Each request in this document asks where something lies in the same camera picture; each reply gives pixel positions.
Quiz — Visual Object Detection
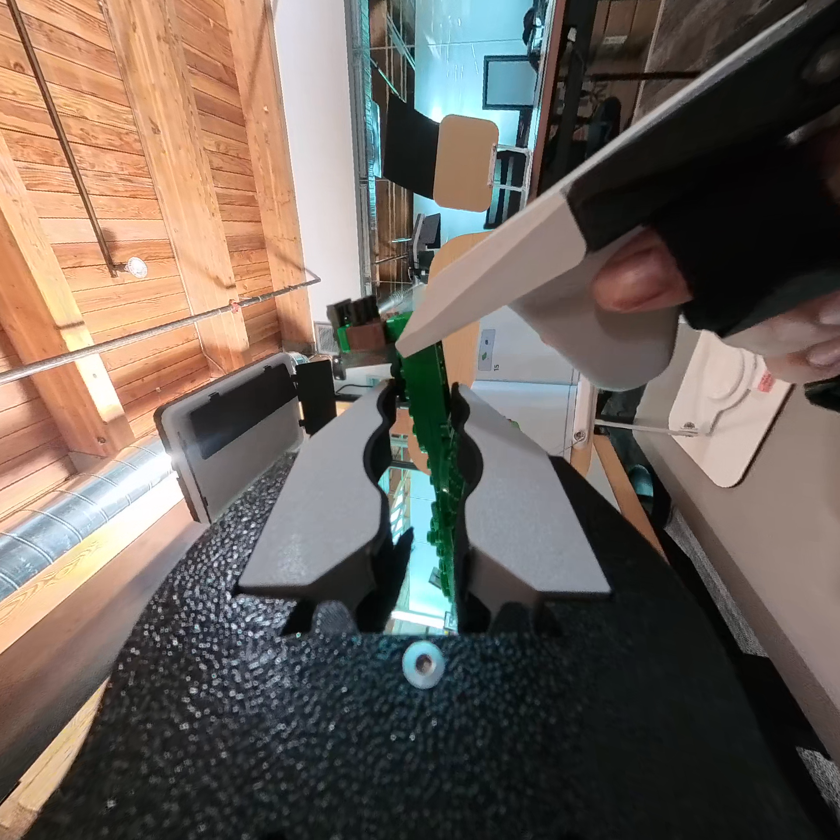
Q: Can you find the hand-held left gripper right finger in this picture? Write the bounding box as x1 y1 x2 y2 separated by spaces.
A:
449 384 613 632

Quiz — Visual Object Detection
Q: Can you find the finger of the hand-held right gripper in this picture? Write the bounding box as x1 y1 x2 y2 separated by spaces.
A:
395 185 683 392

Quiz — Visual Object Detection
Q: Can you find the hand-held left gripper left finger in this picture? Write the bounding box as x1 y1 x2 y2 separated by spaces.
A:
236 379 414 614

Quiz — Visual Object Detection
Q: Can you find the green brick model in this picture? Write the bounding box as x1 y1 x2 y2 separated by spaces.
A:
386 314 462 634

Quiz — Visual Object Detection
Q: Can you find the brown and green brick assembly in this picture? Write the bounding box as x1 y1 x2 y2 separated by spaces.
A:
327 295 388 355

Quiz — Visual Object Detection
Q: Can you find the person's right hand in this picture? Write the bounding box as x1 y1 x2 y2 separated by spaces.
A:
592 228 840 385

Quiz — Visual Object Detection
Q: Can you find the wooden backed chair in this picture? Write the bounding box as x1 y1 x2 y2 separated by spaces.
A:
433 115 532 214

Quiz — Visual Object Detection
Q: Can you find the studio light panel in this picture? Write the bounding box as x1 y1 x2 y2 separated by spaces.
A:
154 351 339 526

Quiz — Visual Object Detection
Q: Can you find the black cloth panel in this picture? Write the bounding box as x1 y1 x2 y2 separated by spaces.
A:
382 98 439 198

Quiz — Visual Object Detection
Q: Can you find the metal sprinkler pipe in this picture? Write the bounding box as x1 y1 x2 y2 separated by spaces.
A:
0 268 322 388

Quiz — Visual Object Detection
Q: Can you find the silver air duct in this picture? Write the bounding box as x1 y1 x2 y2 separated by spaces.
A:
0 433 188 601

